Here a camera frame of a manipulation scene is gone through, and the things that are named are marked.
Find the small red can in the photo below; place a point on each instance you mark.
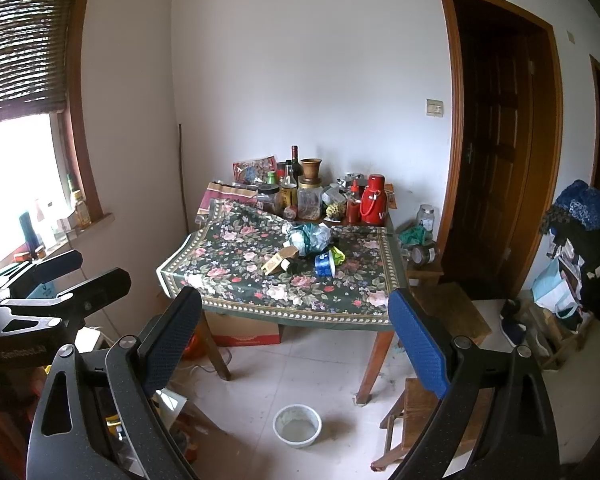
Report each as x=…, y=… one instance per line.
x=290, y=212

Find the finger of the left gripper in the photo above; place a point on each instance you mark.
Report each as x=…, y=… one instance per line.
x=78, y=301
x=35, y=273

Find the clear jar with gold lid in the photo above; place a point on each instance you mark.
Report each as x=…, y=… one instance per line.
x=309, y=199

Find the glass jar on side table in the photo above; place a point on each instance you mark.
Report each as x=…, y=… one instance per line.
x=425, y=217

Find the floral green tablecloth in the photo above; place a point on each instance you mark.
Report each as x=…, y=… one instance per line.
x=246, y=262

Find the snack packet red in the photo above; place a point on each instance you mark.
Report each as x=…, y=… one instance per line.
x=253, y=171

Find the green wrapper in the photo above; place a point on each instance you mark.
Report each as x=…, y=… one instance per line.
x=338, y=256

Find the green plastic bag bundle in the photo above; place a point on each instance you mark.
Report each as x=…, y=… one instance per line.
x=307, y=238

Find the red thermos jug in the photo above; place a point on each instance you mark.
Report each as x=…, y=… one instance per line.
x=374, y=208

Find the blue lucky cup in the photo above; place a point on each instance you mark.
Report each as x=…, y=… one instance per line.
x=324, y=265

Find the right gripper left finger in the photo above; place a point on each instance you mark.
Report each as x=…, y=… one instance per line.
x=69, y=438

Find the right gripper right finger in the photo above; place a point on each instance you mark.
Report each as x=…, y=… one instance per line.
x=517, y=438

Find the white plastic basin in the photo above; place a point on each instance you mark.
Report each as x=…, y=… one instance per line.
x=297, y=425

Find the green teal cloth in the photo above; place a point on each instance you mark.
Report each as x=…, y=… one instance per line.
x=415, y=235

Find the wooden stool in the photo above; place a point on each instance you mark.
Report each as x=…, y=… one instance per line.
x=426, y=320

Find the dark wine bottle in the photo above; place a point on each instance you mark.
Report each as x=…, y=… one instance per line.
x=297, y=170

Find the brown wooden door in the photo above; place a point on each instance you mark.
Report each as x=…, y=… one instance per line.
x=506, y=141

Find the maroon patterned cloth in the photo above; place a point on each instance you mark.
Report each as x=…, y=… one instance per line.
x=217, y=190

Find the light switch plate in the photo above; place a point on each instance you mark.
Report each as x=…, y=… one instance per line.
x=434, y=108

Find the wooden table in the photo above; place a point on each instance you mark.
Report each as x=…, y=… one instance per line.
x=236, y=239

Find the red sauce bottle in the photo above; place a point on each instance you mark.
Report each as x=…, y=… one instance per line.
x=353, y=204

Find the brown clay pot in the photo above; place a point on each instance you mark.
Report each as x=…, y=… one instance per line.
x=311, y=168

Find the red cardboard box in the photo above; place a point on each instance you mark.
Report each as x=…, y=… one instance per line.
x=233, y=331

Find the clothes pile on rack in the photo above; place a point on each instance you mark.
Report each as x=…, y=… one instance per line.
x=569, y=286

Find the bamboo window blind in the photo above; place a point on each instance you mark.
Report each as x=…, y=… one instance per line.
x=33, y=43

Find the yellow label glass bottle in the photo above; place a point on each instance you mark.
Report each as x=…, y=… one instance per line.
x=289, y=186

